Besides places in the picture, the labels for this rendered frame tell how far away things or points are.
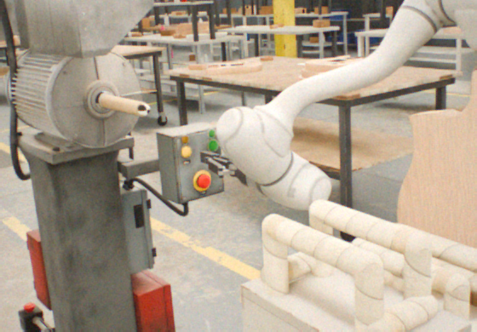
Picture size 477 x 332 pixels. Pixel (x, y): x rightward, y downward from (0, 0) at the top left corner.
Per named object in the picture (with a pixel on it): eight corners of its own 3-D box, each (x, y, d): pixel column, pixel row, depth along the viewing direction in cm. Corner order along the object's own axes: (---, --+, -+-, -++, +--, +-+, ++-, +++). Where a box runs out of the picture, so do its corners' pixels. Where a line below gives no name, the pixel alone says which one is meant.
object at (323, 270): (306, 272, 89) (303, 210, 87) (322, 266, 91) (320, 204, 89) (321, 279, 87) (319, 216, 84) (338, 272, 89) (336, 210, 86)
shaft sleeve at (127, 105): (111, 93, 155) (114, 105, 156) (100, 96, 153) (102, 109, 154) (146, 100, 141) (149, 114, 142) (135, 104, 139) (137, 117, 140)
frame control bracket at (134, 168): (121, 176, 179) (120, 163, 178) (178, 163, 190) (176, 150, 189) (128, 179, 176) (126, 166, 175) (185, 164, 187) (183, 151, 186)
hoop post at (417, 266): (397, 317, 76) (398, 245, 74) (414, 307, 78) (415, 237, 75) (418, 327, 74) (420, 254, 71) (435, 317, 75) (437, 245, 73)
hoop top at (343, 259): (257, 237, 83) (256, 214, 82) (276, 231, 85) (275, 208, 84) (369, 289, 67) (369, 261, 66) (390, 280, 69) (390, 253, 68)
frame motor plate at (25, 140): (8, 144, 189) (7, 131, 188) (83, 129, 202) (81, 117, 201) (53, 165, 161) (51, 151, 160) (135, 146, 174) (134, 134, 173)
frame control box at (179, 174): (125, 209, 193) (115, 128, 186) (183, 192, 205) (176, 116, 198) (166, 230, 174) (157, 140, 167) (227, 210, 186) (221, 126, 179)
